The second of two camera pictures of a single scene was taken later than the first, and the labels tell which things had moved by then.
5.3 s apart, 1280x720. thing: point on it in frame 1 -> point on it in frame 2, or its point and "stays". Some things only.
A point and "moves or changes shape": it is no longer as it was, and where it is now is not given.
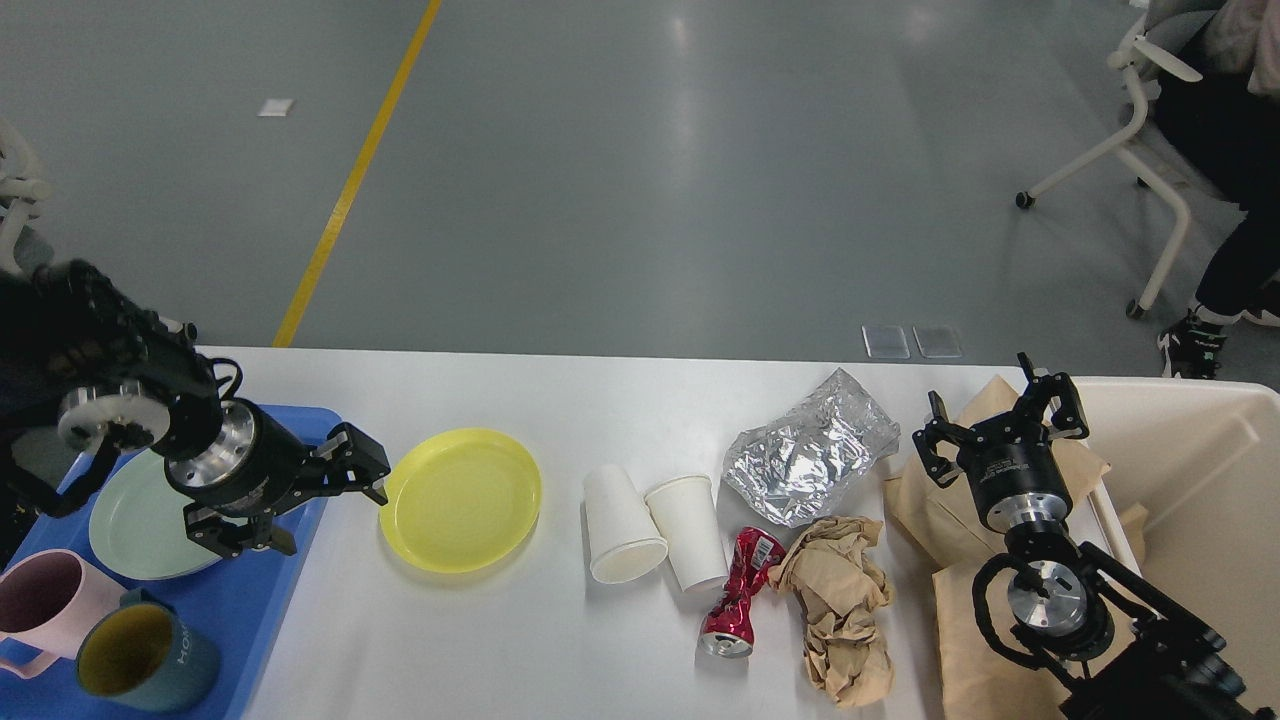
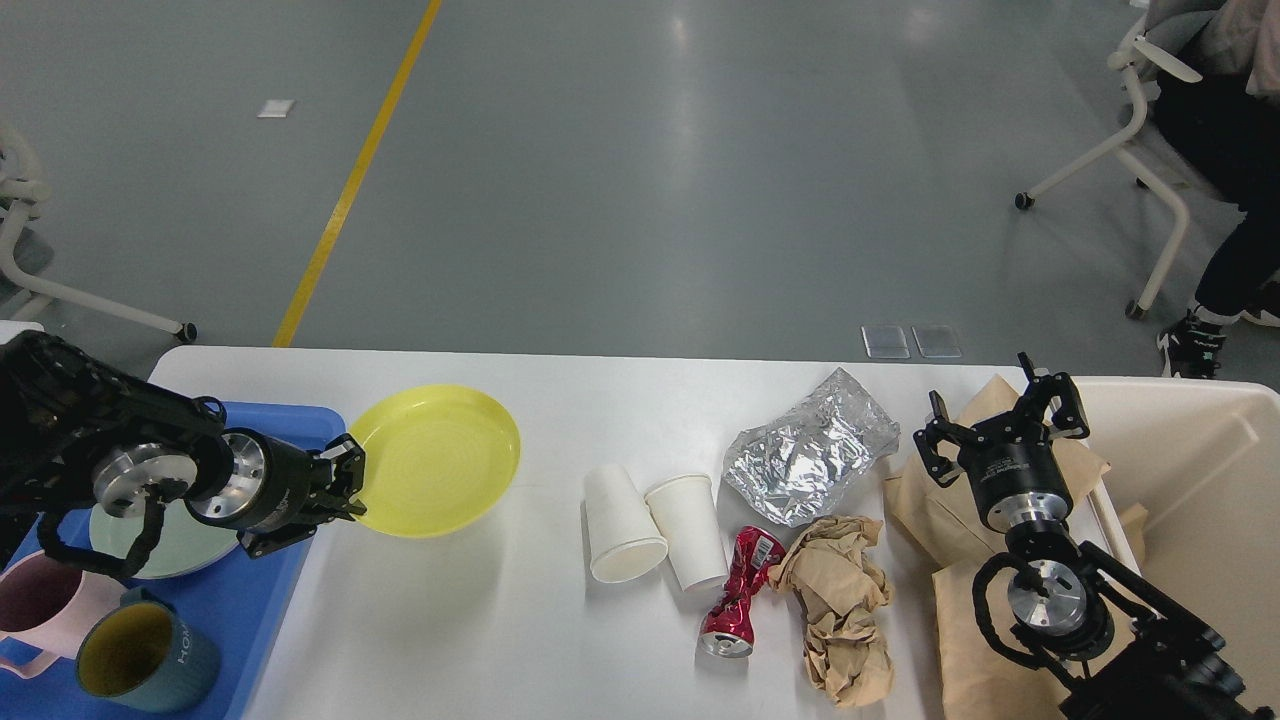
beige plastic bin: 1200,458 stays
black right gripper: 1013,472 stays
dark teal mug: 141,653 stays
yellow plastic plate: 460,500 moves or changes shape
